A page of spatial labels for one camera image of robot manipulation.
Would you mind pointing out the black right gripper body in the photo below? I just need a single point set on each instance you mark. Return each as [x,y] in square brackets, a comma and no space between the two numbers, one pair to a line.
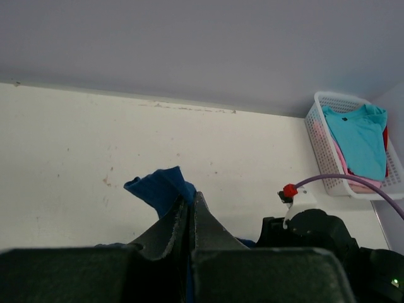
[310,228]

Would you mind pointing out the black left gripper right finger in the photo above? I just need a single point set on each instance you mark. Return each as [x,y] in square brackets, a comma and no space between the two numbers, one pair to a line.
[206,232]

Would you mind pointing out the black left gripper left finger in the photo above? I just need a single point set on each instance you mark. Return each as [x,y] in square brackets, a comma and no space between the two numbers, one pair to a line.
[165,238]

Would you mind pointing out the navy blue printed t-shirt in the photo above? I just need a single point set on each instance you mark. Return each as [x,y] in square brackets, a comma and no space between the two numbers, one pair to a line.
[161,189]

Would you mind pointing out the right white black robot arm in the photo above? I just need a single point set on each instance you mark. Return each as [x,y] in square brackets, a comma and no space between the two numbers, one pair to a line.
[375,275]

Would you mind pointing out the pink folded t-shirt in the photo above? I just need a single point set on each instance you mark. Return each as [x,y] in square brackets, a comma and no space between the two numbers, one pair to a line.
[354,185]

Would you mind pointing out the white plastic laundry basket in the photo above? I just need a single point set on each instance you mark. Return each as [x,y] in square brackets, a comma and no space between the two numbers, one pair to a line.
[324,149]

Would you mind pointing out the turquoise folded t-shirt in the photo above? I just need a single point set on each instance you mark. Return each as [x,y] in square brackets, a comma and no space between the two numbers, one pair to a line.
[339,123]

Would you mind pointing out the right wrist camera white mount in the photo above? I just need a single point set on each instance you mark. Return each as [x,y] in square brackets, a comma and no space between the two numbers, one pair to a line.
[297,201]

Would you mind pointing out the aluminium table edge rail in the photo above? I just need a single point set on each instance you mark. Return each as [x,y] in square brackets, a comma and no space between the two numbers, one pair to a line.
[380,225]

